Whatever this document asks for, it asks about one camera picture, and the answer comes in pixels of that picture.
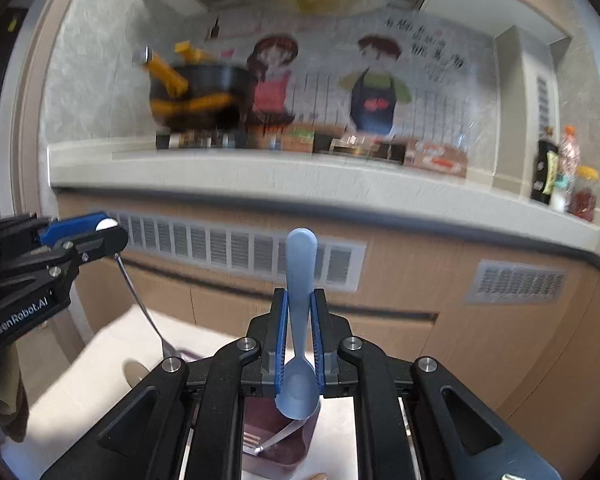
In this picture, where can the wall socket strip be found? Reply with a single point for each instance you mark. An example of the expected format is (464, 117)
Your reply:
(543, 102)

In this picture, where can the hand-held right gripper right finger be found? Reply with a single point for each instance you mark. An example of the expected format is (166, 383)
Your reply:
(316, 350)

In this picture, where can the short grey vent grille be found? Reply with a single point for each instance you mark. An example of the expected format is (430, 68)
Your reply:
(517, 282)

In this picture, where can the white table cloth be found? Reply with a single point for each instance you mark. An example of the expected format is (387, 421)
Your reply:
(105, 390)

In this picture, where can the cartoon wall poster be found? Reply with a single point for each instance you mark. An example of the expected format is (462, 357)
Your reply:
(330, 70)

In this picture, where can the wooden base cabinet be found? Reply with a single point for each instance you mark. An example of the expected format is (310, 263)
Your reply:
(505, 340)

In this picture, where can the beige stone countertop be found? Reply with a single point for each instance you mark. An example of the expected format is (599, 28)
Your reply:
(280, 180)

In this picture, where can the brown plastic utensil holder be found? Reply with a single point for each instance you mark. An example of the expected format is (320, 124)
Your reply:
(280, 460)

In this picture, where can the orange cap drink bottle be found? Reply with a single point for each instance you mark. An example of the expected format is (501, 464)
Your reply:
(570, 155)

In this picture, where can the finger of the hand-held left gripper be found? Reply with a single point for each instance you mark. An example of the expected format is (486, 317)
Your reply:
(72, 227)
(102, 245)

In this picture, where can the long grey vent grille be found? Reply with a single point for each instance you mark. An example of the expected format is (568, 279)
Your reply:
(215, 250)

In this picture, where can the red white packet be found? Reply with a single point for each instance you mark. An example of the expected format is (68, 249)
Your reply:
(437, 160)

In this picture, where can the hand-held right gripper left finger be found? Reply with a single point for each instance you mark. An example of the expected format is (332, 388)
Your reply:
(280, 350)

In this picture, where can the small pale bottle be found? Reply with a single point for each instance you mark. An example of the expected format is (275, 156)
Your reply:
(561, 197)

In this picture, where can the grey-blue plastic spoon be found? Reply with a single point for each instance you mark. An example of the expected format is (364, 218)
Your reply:
(299, 310)

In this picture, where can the dark sauce bottle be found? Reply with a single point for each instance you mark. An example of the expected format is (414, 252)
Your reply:
(544, 170)

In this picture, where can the metal spoon with white ball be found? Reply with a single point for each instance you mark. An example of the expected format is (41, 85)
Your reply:
(135, 295)

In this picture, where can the yellow lid jar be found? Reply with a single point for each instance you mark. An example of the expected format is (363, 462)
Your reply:
(584, 197)

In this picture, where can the metal fork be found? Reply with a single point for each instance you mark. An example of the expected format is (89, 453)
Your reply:
(260, 442)

